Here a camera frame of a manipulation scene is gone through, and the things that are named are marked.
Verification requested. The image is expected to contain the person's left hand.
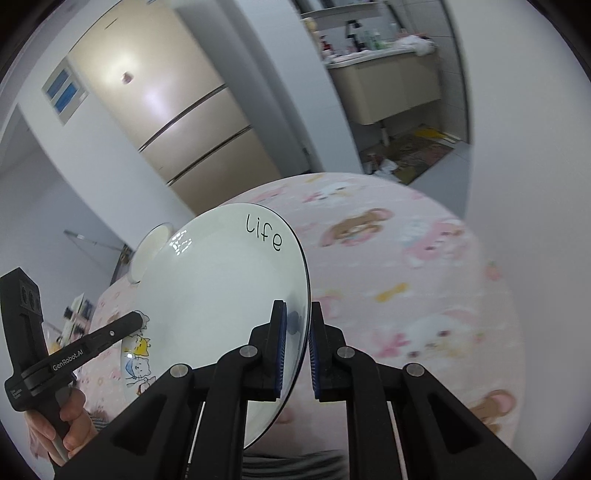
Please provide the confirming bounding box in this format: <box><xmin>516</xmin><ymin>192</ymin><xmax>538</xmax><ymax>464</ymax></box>
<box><xmin>24</xmin><ymin>388</ymin><xmax>97</xmax><ymax>466</ymax></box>

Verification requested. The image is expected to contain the pink cartoon tablecloth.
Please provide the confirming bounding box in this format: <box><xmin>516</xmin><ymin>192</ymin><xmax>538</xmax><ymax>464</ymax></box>
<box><xmin>27</xmin><ymin>171</ymin><xmax>528</xmax><ymax>467</ymax></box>

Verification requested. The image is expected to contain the white cartoon plate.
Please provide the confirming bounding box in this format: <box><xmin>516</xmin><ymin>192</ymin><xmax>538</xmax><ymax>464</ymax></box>
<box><xmin>120</xmin><ymin>203</ymin><xmax>311</xmax><ymax>446</ymax></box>

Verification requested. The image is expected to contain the beige bathroom vanity cabinet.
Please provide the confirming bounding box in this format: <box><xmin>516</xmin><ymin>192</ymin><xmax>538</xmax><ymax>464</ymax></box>
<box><xmin>328</xmin><ymin>50</ymin><xmax>442</xmax><ymax>125</ymax></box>

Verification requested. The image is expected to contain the beige three-door refrigerator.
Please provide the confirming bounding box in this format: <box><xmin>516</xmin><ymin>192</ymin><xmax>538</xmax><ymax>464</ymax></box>
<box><xmin>70</xmin><ymin>1</ymin><xmax>280</xmax><ymax>215</ymax></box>

